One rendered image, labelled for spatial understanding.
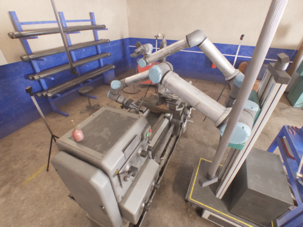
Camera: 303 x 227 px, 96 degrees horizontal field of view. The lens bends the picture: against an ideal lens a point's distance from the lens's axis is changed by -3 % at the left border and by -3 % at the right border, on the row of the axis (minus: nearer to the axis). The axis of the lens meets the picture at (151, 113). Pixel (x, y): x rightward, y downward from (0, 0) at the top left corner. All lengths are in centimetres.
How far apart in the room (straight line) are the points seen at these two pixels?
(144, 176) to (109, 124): 60
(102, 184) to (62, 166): 29
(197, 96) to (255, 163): 112
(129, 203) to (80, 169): 54
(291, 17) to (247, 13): 107
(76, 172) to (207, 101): 90
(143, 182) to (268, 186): 111
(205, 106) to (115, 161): 66
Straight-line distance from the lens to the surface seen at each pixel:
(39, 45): 425
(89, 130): 119
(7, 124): 420
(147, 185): 145
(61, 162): 111
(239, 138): 93
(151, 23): 624
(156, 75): 98
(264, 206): 180
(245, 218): 205
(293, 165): 235
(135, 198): 138
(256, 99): 133
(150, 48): 168
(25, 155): 350
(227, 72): 162
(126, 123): 117
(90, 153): 101
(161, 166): 202
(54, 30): 402
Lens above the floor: 206
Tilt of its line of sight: 35 degrees down
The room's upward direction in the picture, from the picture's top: straight up
